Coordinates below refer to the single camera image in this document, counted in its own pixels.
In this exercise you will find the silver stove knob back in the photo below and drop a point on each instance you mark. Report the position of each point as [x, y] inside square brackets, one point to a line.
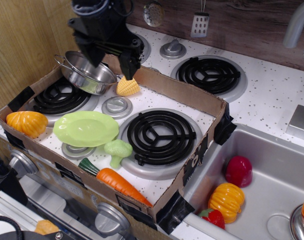
[173, 50]

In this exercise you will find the back right black burner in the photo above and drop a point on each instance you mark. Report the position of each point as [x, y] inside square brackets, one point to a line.
[213, 75]

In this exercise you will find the hanging silver strainer ladle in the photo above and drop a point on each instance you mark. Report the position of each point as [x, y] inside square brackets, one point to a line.
[153, 13]

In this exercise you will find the small steel pot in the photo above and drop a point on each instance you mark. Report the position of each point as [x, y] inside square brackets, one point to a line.
[82, 74]

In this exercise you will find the hanging silver slotted spatula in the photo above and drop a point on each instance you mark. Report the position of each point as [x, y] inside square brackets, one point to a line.
[200, 22]

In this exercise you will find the silver oven knob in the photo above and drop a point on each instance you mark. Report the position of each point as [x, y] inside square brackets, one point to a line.
[21, 164]
[109, 221]

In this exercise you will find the silver sink drain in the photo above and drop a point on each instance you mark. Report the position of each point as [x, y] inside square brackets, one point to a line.
[297, 223]

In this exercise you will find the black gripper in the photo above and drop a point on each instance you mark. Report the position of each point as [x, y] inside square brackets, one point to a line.
[100, 28]

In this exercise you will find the silver sink basin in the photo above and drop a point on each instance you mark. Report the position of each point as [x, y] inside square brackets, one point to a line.
[277, 187]

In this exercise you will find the front right black burner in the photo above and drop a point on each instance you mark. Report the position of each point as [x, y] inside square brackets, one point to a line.
[160, 137]

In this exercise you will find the orange toy piece bottom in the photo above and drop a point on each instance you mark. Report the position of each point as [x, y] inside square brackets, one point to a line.
[44, 227]

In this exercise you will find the orange toy pumpkin on stove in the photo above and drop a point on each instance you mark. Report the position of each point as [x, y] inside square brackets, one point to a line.
[30, 123]

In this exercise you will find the orange toy pumpkin in sink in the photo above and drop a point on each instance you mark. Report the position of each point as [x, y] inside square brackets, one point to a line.
[228, 199]

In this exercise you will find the silver faucet base plate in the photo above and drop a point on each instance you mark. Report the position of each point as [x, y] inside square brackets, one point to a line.
[296, 124]

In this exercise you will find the cardboard fence with black tape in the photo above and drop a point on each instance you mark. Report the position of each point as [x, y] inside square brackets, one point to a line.
[169, 207]

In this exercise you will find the orange toy carrot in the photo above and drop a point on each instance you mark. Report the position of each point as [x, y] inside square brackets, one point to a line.
[114, 180]

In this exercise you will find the light green toy broccoli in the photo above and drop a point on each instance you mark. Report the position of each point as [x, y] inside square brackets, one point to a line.
[118, 149]

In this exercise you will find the yellow toy corn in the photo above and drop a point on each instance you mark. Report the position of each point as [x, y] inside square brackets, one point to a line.
[127, 87]

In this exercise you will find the silver faucet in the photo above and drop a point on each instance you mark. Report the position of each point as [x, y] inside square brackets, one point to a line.
[294, 28]

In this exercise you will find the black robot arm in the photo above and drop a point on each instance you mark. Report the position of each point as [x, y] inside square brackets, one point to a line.
[100, 29]

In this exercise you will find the silver stove knob centre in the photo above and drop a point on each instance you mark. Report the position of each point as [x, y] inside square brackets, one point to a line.
[117, 107]

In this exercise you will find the silver oven knob right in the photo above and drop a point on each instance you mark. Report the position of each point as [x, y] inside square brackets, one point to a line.
[109, 221]

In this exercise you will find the light green plastic plate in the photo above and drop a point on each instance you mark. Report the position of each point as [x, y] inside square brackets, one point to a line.
[86, 129]

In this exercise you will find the silver oven knob left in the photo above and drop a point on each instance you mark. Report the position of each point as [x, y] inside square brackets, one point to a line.
[21, 164]

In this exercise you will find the red toy strawberry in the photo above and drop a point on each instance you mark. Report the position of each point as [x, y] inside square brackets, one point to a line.
[213, 216]

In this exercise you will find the silver stove knob under plate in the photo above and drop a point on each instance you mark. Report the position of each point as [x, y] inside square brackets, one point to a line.
[76, 153]

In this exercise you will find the front left black burner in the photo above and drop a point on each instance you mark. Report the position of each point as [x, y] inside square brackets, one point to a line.
[60, 97]

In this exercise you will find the dark red toy vegetable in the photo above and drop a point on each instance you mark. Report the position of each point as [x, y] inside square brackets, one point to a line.
[239, 171]

